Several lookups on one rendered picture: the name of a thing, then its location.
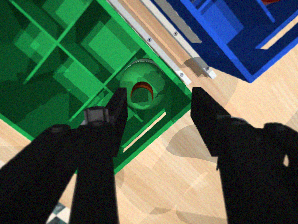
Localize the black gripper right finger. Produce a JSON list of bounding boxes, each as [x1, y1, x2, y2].
[[190, 87, 298, 224]]

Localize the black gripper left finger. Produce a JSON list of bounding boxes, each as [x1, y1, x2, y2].
[[0, 88, 128, 224]]

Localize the blue plastic bottle crate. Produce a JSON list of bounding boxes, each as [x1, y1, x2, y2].
[[150, 0, 298, 71]]

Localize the green crate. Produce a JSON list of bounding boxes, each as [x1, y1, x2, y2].
[[0, 0, 185, 160]]

